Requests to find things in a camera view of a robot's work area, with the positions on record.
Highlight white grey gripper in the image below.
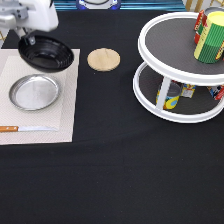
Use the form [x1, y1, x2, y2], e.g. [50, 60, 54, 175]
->
[0, 0, 59, 45]

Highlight black ribbed bowl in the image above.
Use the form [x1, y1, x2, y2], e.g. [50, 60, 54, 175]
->
[18, 35, 75, 73]

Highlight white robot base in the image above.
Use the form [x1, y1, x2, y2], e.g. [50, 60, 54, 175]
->
[76, 0, 121, 10]

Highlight round silver metal plate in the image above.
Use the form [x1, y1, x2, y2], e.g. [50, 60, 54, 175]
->
[9, 74, 60, 111]

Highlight white two-tier lazy Susan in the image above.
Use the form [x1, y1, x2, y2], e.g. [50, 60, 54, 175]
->
[133, 12, 224, 123]

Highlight round wooden coaster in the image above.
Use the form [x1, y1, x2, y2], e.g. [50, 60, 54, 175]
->
[87, 48, 120, 72]

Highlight beige woven placemat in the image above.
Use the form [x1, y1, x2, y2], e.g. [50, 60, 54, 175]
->
[0, 49, 80, 145]

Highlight blue yellow tin can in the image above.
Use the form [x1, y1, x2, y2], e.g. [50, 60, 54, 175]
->
[163, 82, 181, 110]

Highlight blue yellow popcorn box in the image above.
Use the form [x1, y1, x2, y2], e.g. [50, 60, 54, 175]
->
[181, 84, 196, 98]

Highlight red raisins box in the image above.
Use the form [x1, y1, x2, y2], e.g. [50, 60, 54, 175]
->
[194, 10, 207, 43]

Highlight green yellow cylindrical canister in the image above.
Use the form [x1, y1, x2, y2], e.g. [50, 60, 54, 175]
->
[194, 11, 224, 64]

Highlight red blue white carton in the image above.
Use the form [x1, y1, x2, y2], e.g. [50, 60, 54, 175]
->
[208, 85, 224, 100]

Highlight wooden-handled knife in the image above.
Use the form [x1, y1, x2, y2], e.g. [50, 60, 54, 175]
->
[0, 126, 57, 132]

